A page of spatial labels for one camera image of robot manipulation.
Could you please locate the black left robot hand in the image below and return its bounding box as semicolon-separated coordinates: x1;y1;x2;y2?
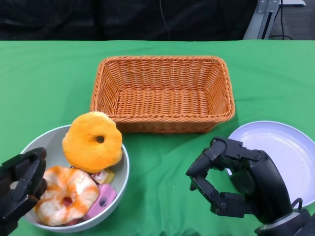
0;147;48;233

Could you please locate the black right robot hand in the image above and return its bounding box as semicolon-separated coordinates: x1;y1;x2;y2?
186;136;295;224

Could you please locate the grey round bowl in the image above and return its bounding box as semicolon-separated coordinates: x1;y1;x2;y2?
19;124;130;234

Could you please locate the orange bagel bread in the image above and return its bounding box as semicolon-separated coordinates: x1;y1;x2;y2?
62;112;123;174

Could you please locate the white round plate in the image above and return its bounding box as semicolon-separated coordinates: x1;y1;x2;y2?
226;120;315;208

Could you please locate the white orange-striped donut bread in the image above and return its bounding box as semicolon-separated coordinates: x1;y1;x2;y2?
34;166;99;226

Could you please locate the yellow decorated cake slice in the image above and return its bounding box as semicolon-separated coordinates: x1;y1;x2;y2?
90;168;116;185

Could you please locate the pink cake slice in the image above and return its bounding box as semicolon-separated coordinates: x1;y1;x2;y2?
83;184;118;219

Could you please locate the orange wicker basket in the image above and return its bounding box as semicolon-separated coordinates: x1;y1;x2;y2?
90;56;236;134

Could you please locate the green tablecloth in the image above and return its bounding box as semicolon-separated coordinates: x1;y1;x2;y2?
0;39;315;236

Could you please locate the black fabric backdrop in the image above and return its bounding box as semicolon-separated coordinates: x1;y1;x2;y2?
0;0;258;42

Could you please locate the grey metal stand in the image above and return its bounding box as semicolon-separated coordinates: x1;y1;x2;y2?
243;0;284;40

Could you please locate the black floor cable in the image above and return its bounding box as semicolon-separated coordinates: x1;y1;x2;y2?
269;12;293;40

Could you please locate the thin black hanging cable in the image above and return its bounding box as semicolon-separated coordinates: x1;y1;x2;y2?
158;0;171;41

